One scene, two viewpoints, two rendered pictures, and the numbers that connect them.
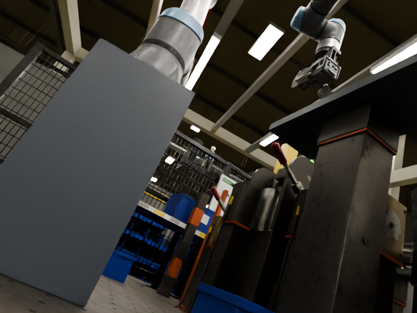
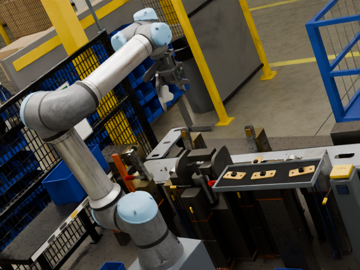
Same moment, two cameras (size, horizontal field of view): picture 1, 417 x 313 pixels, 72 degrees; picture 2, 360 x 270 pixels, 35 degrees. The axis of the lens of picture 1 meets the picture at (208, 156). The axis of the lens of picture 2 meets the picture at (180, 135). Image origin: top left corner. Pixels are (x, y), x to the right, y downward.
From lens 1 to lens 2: 1.84 m
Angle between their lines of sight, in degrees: 56
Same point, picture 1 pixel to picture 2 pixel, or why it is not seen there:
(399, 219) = not seen: hidden behind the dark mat
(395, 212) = not seen: hidden behind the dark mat
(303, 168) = (218, 164)
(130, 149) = not seen: outside the picture
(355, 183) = (290, 220)
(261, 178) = (182, 170)
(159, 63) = (174, 248)
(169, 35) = (159, 230)
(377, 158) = (288, 199)
